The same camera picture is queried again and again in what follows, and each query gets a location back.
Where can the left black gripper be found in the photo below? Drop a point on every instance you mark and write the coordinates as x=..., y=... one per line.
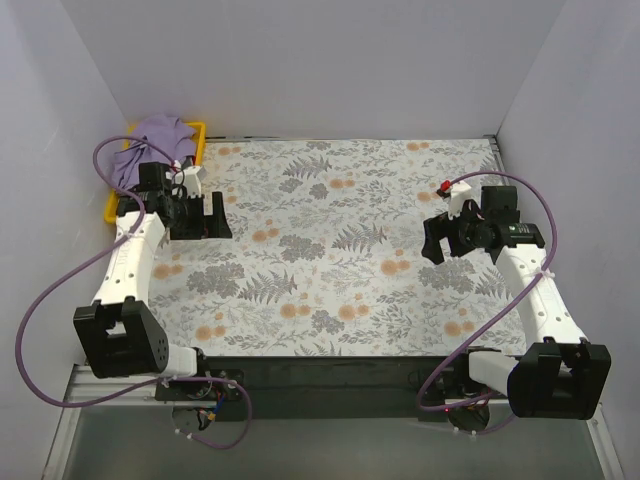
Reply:
x=201, y=216

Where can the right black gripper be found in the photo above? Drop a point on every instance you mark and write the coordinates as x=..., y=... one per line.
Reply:
x=448, y=235

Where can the purple t-shirt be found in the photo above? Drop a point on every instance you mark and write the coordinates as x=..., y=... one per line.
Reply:
x=162, y=139

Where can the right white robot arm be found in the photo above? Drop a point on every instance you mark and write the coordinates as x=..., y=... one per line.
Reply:
x=562, y=374

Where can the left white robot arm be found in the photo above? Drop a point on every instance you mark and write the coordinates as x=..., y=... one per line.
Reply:
x=119, y=334

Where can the yellow plastic bin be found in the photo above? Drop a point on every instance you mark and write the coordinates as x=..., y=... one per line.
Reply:
x=199, y=138

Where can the floral table mat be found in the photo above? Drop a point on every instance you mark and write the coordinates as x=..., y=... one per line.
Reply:
x=325, y=255

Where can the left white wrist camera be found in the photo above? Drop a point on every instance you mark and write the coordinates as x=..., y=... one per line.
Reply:
x=188, y=182

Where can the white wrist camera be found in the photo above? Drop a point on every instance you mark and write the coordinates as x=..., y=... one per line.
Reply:
x=188, y=182
x=455, y=194

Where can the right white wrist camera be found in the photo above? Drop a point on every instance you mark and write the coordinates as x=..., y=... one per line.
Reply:
x=455, y=194

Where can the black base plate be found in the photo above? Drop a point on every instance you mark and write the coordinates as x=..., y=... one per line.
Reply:
x=325, y=387

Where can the aluminium frame rail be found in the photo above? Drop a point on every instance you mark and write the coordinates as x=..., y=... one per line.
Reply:
x=84, y=386

